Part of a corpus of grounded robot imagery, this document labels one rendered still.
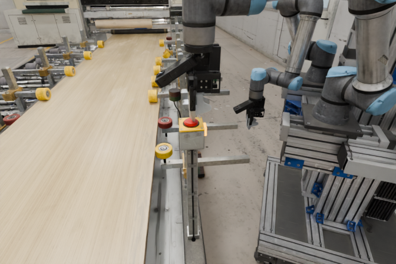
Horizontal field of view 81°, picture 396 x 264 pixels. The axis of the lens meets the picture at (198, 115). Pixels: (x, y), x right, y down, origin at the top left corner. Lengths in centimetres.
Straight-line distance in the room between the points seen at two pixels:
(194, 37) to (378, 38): 57
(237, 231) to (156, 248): 91
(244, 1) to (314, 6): 71
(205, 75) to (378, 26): 53
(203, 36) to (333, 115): 75
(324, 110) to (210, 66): 69
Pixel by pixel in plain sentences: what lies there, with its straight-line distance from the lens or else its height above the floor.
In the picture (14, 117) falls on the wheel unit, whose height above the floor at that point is 91.
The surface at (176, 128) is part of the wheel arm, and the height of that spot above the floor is 86.
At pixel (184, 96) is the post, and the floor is 107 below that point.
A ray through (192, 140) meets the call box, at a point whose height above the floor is 119.
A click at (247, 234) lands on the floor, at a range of 190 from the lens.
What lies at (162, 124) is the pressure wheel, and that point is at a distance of 126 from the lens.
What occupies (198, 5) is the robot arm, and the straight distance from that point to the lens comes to 52.
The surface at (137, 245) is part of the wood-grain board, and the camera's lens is 80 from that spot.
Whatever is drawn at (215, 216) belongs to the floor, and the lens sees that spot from 195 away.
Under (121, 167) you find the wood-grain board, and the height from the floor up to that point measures 90.
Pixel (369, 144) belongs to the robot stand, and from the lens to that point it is 124.
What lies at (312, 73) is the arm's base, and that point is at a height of 109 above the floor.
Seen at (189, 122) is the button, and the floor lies 123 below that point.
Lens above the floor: 157
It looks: 30 degrees down
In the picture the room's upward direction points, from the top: straight up
